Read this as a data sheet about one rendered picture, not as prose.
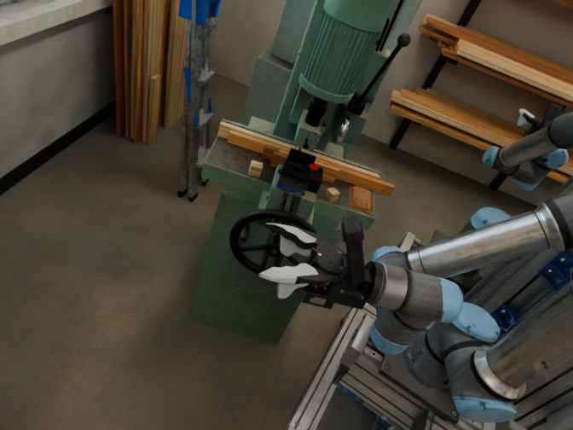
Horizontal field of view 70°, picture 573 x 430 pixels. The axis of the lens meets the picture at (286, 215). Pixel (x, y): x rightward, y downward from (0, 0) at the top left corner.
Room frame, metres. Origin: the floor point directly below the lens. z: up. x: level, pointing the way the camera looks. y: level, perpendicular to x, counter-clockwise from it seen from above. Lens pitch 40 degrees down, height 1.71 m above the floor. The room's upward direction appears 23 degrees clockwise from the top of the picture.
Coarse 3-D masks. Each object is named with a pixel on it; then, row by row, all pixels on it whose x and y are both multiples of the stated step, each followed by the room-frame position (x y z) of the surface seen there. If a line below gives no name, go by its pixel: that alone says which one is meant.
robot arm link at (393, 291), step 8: (384, 264) 0.52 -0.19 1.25; (384, 272) 0.50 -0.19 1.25; (392, 272) 0.50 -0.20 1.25; (400, 272) 0.51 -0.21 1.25; (384, 280) 0.49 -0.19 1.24; (392, 280) 0.49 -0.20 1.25; (400, 280) 0.49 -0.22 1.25; (384, 288) 0.47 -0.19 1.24; (392, 288) 0.48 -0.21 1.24; (400, 288) 0.48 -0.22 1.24; (384, 296) 0.47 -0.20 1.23; (392, 296) 0.47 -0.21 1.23; (400, 296) 0.48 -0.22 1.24; (376, 304) 0.47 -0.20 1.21; (384, 304) 0.47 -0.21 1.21; (392, 304) 0.47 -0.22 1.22; (400, 304) 0.47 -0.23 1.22
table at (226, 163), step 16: (224, 144) 1.17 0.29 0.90; (208, 160) 1.05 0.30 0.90; (224, 160) 1.08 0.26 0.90; (240, 160) 1.12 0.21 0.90; (256, 160) 1.15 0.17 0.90; (208, 176) 1.04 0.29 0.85; (224, 176) 1.04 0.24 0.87; (240, 176) 1.05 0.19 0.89; (272, 176) 1.11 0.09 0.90; (256, 192) 1.06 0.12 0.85; (320, 192) 1.13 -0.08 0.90; (320, 208) 1.09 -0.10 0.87; (336, 208) 1.09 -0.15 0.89; (352, 208) 1.11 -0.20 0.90; (368, 224) 1.11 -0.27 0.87
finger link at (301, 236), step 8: (272, 224) 0.52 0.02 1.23; (280, 224) 0.53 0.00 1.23; (280, 232) 0.52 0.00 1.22; (288, 232) 0.52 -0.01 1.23; (296, 232) 0.52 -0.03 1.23; (304, 232) 0.53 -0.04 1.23; (288, 240) 0.52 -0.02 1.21; (296, 240) 0.51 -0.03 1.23; (304, 240) 0.51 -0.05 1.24; (312, 240) 0.52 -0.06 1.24; (280, 248) 0.52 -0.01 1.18; (288, 248) 0.52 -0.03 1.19; (296, 248) 0.52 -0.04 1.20; (304, 248) 0.50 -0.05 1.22; (288, 256) 0.52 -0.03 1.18; (304, 256) 0.51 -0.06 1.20
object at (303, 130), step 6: (300, 120) 1.26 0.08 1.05; (300, 126) 1.19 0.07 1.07; (306, 126) 1.20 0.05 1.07; (312, 126) 1.22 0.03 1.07; (318, 126) 1.23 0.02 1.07; (300, 132) 1.18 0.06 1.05; (306, 132) 1.18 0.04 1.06; (312, 132) 1.19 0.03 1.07; (318, 132) 1.19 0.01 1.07; (300, 138) 1.18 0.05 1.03; (312, 138) 1.19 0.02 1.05; (294, 144) 1.18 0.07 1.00; (300, 144) 1.18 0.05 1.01; (312, 144) 1.19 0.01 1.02; (312, 150) 1.19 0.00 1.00
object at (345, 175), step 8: (232, 136) 1.19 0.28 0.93; (240, 136) 1.20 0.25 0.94; (240, 144) 1.20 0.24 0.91; (248, 144) 1.20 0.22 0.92; (256, 144) 1.20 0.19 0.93; (264, 144) 1.21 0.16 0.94; (272, 144) 1.23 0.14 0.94; (320, 160) 1.25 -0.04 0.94; (344, 168) 1.27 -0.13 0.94; (344, 176) 1.25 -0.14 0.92; (352, 176) 1.25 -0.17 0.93; (360, 176) 1.26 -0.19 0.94; (360, 184) 1.26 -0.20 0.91; (368, 184) 1.26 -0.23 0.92; (376, 184) 1.27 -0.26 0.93; (384, 184) 1.27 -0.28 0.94; (392, 184) 1.29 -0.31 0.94; (384, 192) 1.27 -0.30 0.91
